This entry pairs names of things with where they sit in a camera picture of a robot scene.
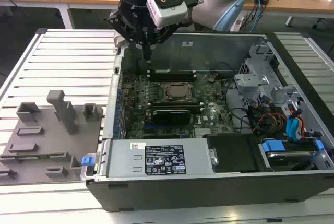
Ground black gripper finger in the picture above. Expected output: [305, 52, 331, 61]
[147, 22, 181, 64]
[105, 9, 148, 63]

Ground RAM slot white clips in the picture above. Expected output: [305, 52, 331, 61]
[147, 69, 196, 75]
[147, 75, 197, 79]

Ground silver CPU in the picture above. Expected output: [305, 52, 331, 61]
[169, 85, 193, 98]

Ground CPU socket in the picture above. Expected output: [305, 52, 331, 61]
[159, 80, 199, 102]

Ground white power strip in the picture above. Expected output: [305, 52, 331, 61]
[229, 16, 245, 32]

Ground green motherboard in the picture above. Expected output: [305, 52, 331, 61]
[121, 70, 235, 140]

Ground black graphics card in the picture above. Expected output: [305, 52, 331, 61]
[151, 108, 193, 126]

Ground silver metal drive cage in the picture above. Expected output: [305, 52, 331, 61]
[233, 43, 306, 121]

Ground silver finned chipset heatsink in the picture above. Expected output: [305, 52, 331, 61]
[194, 128, 212, 139]

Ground grey power supply unit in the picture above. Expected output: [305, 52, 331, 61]
[108, 138, 214, 180]

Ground grey plastic parts rack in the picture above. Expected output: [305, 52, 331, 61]
[0, 89, 105, 183]

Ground black drive bay cover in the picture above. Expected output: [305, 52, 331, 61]
[205, 133, 263, 174]

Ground blue case release latch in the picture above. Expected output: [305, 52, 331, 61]
[81, 156, 94, 168]

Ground hard disk in blue carrier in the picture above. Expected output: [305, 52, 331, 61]
[257, 138, 325, 173]

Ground black and grey PC case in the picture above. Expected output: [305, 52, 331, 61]
[79, 31, 334, 213]

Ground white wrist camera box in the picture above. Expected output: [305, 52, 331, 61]
[145, 0, 189, 28]

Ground metal socket cover frame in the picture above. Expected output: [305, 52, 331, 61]
[162, 82, 197, 101]

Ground thin black wire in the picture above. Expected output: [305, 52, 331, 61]
[208, 61, 237, 76]

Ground blue cable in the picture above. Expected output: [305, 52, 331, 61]
[250, 0, 264, 33]

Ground coloured power wire bundle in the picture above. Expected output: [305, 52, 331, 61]
[249, 105, 288, 134]

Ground blue flat data wire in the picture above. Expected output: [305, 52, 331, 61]
[285, 112, 305, 139]

